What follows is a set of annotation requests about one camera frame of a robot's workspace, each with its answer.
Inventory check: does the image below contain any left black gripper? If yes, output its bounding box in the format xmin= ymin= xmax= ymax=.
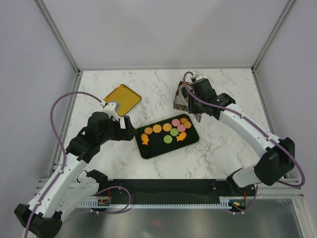
xmin=99 ymin=116 xmax=137 ymax=144

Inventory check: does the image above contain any green round cookie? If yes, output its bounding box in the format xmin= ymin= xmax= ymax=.
xmin=163 ymin=135 xmax=173 ymax=144
xmin=170 ymin=128 xmax=179 ymax=136

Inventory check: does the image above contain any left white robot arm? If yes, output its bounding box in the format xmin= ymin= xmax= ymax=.
xmin=14 ymin=110 xmax=136 ymax=238

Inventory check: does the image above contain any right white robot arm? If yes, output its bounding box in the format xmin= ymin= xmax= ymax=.
xmin=185 ymin=78 xmax=297 ymax=196

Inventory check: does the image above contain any square cookie tin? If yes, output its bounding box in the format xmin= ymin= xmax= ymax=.
xmin=173 ymin=81 xmax=189 ymax=112

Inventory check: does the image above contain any white paper cup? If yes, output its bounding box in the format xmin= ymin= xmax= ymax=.
xmin=173 ymin=95 xmax=188 ymax=107

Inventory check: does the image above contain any orange flower cookie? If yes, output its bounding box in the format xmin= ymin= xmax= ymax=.
xmin=180 ymin=118 xmax=188 ymax=124

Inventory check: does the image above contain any orange fish cookie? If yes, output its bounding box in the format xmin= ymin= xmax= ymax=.
xmin=176 ymin=132 xmax=187 ymax=141
xmin=141 ymin=133 xmax=149 ymax=145

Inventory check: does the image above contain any orange round cookie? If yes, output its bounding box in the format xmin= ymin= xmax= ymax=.
xmin=144 ymin=127 xmax=153 ymax=135
xmin=162 ymin=123 xmax=172 ymax=132
xmin=153 ymin=124 xmax=162 ymax=133

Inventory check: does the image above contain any orange owl cookie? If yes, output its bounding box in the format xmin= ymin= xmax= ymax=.
xmin=183 ymin=121 xmax=192 ymax=129

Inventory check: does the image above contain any pink round cookie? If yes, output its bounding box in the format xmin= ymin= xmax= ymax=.
xmin=172 ymin=119 xmax=180 ymax=127
xmin=177 ymin=124 xmax=186 ymax=132

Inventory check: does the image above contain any gold square tin lid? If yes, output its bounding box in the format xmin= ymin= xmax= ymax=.
xmin=104 ymin=84 xmax=142 ymax=117

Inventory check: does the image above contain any black rectangular tray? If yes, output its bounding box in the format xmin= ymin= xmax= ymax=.
xmin=135 ymin=114 xmax=200 ymax=159

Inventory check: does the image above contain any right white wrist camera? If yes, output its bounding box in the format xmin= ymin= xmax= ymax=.
xmin=190 ymin=74 xmax=207 ymax=83

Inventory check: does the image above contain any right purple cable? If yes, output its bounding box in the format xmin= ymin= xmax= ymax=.
xmin=182 ymin=71 xmax=306 ymax=188

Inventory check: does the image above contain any purple cable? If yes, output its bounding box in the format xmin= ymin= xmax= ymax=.
xmin=23 ymin=91 xmax=105 ymax=238
xmin=182 ymin=71 xmax=306 ymax=188

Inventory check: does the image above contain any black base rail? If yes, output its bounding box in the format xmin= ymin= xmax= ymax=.
xmin=104 ymin=179 xmax=255 ymax=205

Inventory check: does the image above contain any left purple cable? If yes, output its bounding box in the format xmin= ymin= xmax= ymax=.
xmin=23 ymin=91 xmax=105 ymax=238

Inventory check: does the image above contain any white slotted cable duct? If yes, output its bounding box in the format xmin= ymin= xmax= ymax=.
xmin=78 ymin=197 xmax=232 ymax=209

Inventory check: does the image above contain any right aluminium frame post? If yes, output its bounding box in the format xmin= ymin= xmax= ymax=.
xmin=251 ymin=0 xmax=297 ymax=73

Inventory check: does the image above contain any aluminium frame post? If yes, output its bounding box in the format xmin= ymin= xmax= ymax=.
xmin=34 ymin=0 xmax=80 ymax=75
xmin=251 ymin=0 xmax=297 ymax=73

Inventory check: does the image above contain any left aluminium frame post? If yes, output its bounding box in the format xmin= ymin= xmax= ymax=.
xmin=34 ymin=0 xmax=80 ymax=75

